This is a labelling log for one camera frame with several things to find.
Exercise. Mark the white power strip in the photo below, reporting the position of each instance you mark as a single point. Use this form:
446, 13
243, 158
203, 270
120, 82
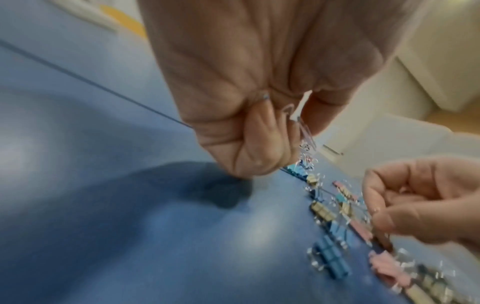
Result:
86, 12

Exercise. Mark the clear two-compartment plastic box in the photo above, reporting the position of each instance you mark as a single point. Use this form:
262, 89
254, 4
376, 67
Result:
326, 148

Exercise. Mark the person's left hand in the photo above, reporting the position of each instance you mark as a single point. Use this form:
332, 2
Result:
243, 59

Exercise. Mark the large yellow chair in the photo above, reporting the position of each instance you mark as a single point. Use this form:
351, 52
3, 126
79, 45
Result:
127, 20

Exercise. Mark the person's right hand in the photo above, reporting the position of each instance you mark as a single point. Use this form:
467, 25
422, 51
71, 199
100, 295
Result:
431, 207

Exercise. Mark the group of pastel binder clips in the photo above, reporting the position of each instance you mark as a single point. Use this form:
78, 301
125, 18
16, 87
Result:
330, 255

